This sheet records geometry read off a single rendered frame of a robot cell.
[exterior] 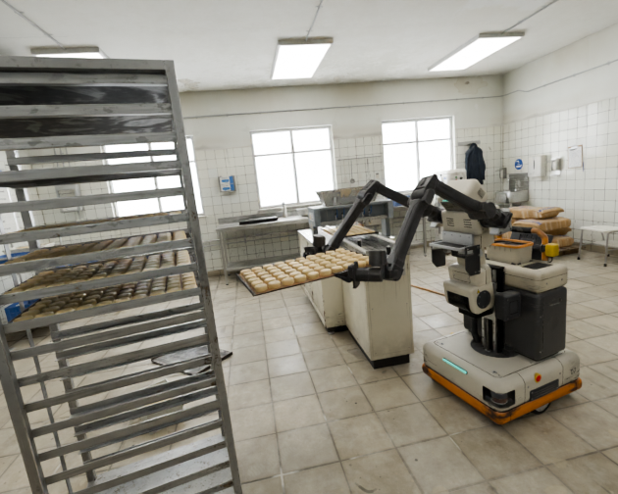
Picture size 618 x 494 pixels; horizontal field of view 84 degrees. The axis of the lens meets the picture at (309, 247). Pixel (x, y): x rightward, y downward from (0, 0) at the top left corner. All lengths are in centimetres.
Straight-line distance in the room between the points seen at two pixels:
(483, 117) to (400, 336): 555
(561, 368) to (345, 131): 491
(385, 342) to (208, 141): 448
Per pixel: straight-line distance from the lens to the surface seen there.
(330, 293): 314
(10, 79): 138
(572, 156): 667
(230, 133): 607
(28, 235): 134
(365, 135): 643
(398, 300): 258
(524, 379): 227
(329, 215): 309
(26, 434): 152
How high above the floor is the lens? 139
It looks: 10 degrees down
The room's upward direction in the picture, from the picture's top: 6 degrees counter-clockwise
